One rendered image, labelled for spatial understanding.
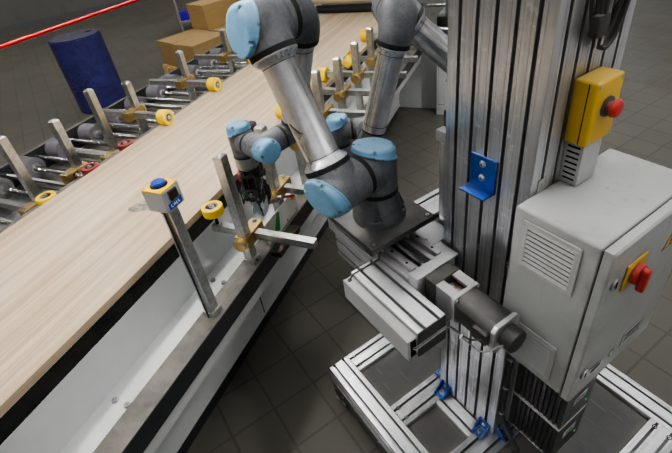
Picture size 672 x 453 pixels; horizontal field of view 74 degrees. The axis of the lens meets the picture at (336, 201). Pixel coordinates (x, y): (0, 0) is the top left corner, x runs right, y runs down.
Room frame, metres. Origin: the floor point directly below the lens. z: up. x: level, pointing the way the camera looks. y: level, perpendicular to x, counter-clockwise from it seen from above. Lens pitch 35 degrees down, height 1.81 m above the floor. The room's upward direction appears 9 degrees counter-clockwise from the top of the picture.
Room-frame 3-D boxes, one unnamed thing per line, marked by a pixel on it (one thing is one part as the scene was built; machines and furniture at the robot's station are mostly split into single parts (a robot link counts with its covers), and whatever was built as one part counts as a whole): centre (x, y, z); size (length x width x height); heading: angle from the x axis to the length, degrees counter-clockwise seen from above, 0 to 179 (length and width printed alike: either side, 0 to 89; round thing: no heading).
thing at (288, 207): (1.46, 0.23, 0.75); 0.26 x 0.01 x 0.10; 153
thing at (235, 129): (1.25, 0.26, 1.22); 0.09 x 0.08 x 0.11; 40
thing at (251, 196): (1.25, 0.26, 1.06); 0.09 x 0.08 x 0.12; 173
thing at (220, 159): (1.28, 0.35, 0.93); 0.04 x 0.04 x 0.48; 63
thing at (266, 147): (1.19, 0.18, 1.22); 0.11 x 0.11 x 0.08; 40
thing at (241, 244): (1.30, 0.34, 0.81); 0.14 x 0.06 x 0.05; 153
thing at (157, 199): (1.04, 0.47, 1.18); 0.07 x 0.07 x 0.08; 63
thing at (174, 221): (1.04, 0.47, 0.93); 0.05 x 0.05 x 0.45; 63
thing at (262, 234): (1.29, 0.29, 0.81); 0.44 x 0.03 x 0.04; 63
